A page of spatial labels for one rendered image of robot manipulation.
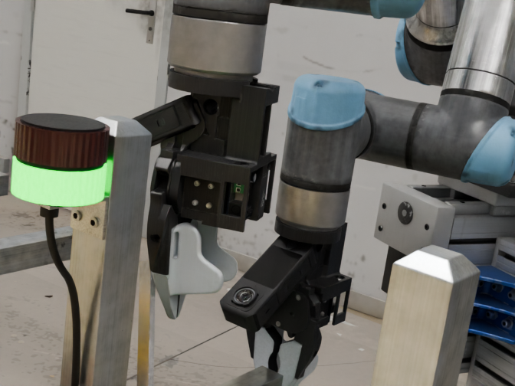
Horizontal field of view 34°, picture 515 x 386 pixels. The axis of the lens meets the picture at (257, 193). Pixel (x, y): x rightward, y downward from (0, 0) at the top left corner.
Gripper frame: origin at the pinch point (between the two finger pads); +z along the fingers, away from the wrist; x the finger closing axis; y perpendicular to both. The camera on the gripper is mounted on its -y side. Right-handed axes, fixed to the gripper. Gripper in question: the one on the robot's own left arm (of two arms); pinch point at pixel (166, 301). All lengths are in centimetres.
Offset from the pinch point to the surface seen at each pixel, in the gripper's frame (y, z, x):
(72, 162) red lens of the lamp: -0.1, -15.3, -17.6
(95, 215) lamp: -0.5, -10.7, -13.2
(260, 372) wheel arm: 4.7, 12.9, 17.1
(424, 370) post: 23.3, -9.1, -21.6
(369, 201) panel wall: -24, 53, 267
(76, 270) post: -2.2, -6.1, -12.4
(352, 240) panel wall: -29, 71, 268
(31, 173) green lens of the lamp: -2.4, -14.3, -18.4
